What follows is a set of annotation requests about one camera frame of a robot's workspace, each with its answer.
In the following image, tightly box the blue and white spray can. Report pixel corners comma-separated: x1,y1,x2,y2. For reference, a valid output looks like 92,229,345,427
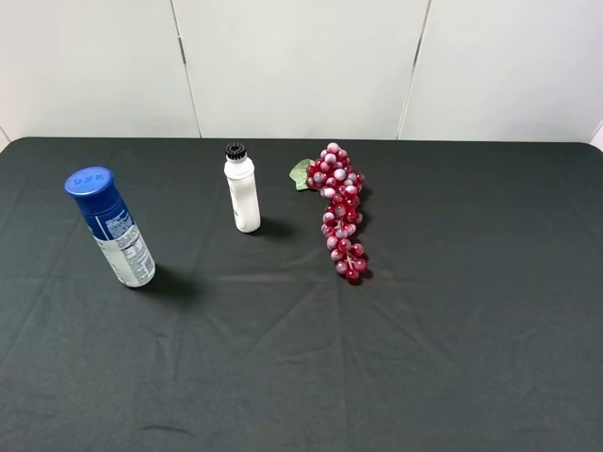
64,167,155,288

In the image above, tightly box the red plastic grape bunch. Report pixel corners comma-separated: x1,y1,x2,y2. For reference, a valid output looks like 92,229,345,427
289,142,368,285

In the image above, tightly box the white bottle with black cap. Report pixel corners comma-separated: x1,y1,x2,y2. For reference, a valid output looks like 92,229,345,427
224,142,261,234

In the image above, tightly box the black tablecloth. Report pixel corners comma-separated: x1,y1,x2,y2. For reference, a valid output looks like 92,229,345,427
1,138,602,451

